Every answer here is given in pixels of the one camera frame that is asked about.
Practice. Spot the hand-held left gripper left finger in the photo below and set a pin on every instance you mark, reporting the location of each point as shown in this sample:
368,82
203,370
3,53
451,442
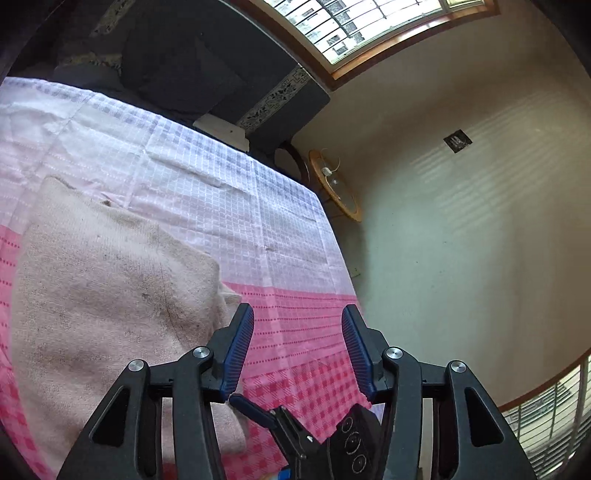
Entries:
235,355

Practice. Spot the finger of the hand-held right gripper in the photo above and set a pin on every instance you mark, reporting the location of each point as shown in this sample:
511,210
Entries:
251,408

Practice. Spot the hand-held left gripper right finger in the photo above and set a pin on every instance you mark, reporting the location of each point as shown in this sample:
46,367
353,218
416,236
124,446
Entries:
360,355

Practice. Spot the beige knit sweater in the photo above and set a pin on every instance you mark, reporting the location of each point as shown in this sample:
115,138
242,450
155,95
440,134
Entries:
92,277

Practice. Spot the round wooden side table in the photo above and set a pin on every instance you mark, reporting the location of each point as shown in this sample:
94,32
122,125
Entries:
339,194

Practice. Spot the pink checked blanket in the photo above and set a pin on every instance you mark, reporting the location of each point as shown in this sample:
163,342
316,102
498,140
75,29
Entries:
207,184

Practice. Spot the small barred window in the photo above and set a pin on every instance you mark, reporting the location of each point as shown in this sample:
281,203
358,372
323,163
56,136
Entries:
554,415

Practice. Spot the dark sofa with patterned trim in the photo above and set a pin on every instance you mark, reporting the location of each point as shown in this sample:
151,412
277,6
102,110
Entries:
277,92

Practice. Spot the dark square cushion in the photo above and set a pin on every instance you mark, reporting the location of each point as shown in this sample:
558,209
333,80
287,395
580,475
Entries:
184,64

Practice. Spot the large barred window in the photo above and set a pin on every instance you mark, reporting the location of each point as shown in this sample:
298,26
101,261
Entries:
369,23

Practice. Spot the dark wall socket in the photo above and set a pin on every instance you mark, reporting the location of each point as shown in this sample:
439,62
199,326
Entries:
457,141

